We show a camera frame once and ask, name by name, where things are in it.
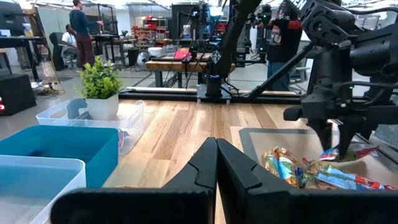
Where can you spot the clear plastic bin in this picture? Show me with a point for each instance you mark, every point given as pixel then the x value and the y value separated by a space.
pixel 133 124
pixel 77 186

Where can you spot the round grey fan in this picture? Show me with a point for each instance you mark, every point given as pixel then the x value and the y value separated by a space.
pixel 143 60

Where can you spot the wooden workbench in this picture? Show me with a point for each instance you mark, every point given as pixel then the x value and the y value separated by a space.
pixel 174 66

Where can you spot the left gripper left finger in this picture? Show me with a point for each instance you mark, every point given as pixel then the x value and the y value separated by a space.
pixel 140 208

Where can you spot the red blue granola bar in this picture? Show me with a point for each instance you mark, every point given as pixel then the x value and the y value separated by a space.
pixel 357 151

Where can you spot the teal plastic bin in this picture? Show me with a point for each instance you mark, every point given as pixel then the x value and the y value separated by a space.
pixel 99 155

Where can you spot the shelf with red bins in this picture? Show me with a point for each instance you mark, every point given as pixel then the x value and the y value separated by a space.
pixel 149 31

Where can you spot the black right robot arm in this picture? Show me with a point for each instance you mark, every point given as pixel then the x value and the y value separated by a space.
pixel 230 46

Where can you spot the background black robot arm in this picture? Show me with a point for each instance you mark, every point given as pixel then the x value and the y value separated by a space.
pixel 194 46

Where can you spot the grey-bordered beige silicone mat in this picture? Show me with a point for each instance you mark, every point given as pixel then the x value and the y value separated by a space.
pixel 292 140

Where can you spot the black desk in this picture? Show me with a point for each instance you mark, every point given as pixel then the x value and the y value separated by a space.
pixel 18 40

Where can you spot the pink red flat item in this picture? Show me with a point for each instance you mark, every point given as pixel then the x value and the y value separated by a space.
pixel 182 55

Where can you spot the leafy green plant white pot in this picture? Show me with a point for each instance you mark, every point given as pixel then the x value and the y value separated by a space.
pixel 99 81

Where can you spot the black equipment case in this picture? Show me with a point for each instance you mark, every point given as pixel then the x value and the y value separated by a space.
pixel 17 93

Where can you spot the person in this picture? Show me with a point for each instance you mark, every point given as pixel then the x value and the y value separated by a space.
pixel 69 39
pixel 81 28
pixel 281 46

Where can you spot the black office chair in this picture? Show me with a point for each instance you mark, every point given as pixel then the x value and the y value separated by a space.
pixel 56 46

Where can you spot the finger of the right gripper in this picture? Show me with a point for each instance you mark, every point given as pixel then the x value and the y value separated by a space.
pixel 323 133
pixel 346 133

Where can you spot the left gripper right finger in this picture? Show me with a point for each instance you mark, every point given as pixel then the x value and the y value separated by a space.
pixel 311 208

